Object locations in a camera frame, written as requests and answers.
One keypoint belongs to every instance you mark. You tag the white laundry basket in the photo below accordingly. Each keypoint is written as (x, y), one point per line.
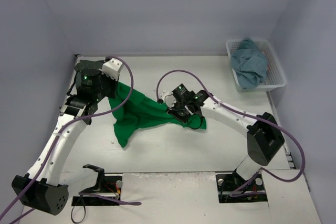
(275, 77)

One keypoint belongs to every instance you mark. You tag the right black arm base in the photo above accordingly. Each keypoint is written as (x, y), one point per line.
(231, 189)

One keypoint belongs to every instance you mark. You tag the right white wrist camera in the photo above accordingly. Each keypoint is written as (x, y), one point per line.
(167, 97)

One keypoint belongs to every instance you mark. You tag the blue t shirt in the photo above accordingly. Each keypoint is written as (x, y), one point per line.
(249, 64)

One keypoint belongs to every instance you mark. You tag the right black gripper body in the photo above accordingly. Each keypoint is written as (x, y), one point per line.
(176, 109)

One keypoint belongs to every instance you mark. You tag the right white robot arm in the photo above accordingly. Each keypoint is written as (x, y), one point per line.
(263, 139)

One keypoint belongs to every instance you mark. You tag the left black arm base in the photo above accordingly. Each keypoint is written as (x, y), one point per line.
(104, 185)

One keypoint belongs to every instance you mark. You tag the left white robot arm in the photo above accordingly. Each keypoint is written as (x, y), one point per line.
(40, 188)

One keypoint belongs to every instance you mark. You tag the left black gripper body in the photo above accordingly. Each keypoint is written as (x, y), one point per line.
(111, 87)

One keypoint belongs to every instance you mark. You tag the green t shirt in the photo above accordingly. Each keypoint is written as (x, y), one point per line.
(141, 112)

